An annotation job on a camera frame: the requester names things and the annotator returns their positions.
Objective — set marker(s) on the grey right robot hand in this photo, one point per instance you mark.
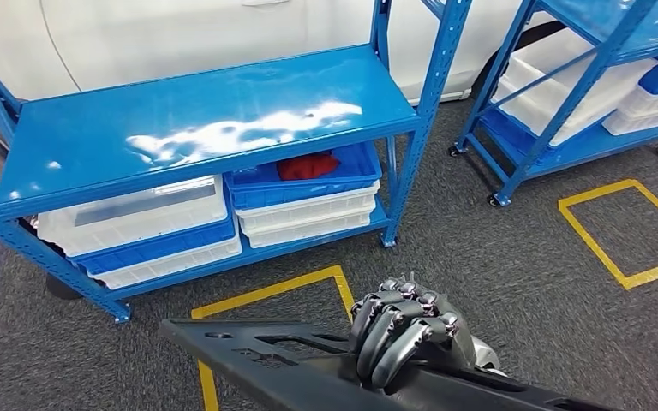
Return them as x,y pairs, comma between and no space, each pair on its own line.
414,329

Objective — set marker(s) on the black plastic plate part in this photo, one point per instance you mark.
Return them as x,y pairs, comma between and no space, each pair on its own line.
283,385

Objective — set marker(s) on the blue wheeled shelf rack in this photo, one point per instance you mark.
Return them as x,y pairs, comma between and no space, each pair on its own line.
584,144

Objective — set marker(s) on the blue metal shelf rack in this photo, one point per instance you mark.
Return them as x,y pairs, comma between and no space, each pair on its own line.
164,125

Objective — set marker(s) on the yellow floor tape square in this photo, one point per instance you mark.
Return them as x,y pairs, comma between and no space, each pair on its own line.
261,295
590,242

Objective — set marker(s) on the blue bin with red cloth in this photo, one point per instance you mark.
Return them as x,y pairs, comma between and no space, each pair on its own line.
306,190

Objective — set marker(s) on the red cloth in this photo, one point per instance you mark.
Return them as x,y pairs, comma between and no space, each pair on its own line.
306,167

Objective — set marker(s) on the large white plastic bin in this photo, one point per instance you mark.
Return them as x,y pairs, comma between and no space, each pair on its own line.
539,96

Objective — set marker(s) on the white car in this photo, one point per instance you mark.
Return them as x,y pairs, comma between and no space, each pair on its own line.
164,45

